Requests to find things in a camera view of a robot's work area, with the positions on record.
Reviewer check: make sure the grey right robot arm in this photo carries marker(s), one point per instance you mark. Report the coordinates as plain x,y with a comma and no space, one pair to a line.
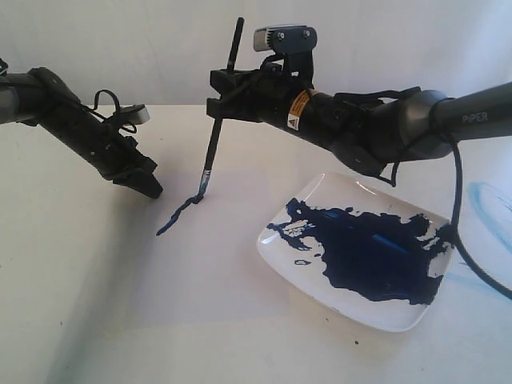
365,132

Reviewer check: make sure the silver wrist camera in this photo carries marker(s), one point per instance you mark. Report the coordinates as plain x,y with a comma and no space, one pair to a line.
285,39
135,114

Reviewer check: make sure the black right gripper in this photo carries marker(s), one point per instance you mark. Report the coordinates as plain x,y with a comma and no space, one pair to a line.
272,98

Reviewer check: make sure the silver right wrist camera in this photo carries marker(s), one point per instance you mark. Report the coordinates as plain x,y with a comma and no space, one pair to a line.
285,39

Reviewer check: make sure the black paintbrush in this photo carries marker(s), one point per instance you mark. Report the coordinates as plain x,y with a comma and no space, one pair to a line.
216,129

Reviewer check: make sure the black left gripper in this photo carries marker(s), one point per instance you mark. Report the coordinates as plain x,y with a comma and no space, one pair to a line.
97,135

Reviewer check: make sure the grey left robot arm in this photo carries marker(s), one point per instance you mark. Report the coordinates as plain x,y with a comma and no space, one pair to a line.
24,99

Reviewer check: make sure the white sheet of paper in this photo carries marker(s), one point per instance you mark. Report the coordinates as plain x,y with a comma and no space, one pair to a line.
206,267

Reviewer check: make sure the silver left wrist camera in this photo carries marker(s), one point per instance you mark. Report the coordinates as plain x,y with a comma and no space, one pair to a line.
135,114

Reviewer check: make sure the white square paint plate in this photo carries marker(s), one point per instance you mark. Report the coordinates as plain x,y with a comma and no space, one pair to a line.
365,254

